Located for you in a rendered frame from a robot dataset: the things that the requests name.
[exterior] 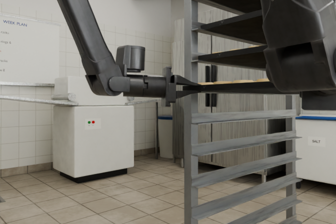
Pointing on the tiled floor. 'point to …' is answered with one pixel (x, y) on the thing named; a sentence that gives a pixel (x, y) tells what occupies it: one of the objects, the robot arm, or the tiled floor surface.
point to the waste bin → (165, 136)
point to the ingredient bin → (316, 148)
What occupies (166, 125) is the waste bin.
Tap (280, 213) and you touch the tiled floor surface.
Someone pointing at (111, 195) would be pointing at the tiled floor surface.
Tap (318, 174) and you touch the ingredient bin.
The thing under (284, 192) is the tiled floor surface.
